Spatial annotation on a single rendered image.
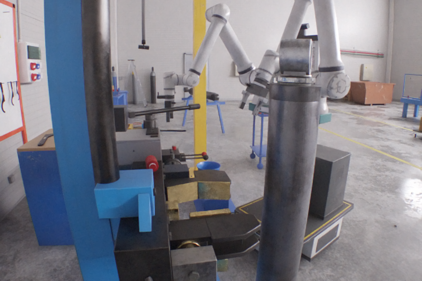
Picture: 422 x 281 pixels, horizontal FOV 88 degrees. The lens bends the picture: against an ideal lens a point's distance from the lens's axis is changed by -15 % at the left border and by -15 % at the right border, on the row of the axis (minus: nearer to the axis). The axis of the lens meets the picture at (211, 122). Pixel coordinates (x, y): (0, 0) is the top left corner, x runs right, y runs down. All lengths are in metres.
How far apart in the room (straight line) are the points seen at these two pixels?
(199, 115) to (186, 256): 2.88
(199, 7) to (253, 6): 9.33
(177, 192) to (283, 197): 0.48
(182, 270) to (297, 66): 0.81
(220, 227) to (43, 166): 1.75
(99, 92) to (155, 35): 10.99
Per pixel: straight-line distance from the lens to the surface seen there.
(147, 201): 0.81
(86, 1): 0.81
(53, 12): 0.96
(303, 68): 1.04
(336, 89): 1.56
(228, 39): 2.06
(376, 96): 13.42
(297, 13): 1.65
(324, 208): 2.30
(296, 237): 1.25
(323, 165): 2.18
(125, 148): 1.31
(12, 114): 3.56
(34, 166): 2.40
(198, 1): 3.60
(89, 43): 0.79
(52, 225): 2.62
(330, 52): 1.57
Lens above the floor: 1.53
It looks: 12 degrees down
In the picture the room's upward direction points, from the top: straight up
